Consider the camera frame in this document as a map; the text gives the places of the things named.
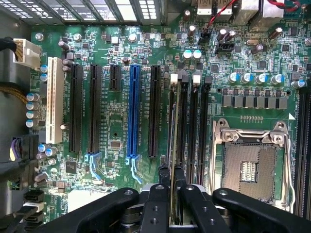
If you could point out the blue expansion slot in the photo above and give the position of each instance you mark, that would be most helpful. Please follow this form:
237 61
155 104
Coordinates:
133 109

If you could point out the silver chipset heatsink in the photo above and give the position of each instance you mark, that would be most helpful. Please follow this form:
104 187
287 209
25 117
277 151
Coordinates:
87 200

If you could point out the silver blue capacitor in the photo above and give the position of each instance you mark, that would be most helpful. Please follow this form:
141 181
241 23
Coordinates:
233 77
196 55
31 123
32 105
262 78
32 114
187 55
277 79
32 97
246 78
298 84

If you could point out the white power connector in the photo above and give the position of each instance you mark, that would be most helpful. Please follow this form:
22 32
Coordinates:
26 53

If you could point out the black-latch black RAM slot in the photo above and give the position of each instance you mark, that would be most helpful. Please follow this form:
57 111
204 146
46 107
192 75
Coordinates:
184 121
204 126

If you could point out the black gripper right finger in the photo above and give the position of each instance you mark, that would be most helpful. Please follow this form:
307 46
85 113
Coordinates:
201 208

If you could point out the long black expansion slot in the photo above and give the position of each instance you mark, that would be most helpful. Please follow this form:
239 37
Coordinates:
75 109
94 109
154 109

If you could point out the white-latch black RAM slot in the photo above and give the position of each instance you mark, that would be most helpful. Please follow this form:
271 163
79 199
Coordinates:
171 116
194 126

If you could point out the short black expansion slot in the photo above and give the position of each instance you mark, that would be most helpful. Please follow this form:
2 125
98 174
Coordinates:
115 77

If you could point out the green motherboard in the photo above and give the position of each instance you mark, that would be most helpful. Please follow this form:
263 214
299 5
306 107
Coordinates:
116 116

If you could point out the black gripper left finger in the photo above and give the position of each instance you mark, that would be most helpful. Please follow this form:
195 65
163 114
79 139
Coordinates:
155 208

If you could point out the black fan header socket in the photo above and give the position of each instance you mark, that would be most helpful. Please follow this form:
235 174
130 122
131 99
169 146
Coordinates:
224 47

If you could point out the black fan header connector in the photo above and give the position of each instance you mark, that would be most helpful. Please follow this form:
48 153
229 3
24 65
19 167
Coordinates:
204 37

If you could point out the metal rear port block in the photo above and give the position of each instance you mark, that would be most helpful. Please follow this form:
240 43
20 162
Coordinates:
212 7
262 13

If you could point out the black SATA port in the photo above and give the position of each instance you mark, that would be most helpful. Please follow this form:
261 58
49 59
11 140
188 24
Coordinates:
34 196

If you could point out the white PCI expansion slot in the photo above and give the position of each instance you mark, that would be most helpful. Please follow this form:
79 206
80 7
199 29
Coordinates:
55 99

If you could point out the metal CPU socket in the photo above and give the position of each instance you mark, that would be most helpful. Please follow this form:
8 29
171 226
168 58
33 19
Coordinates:
252 162

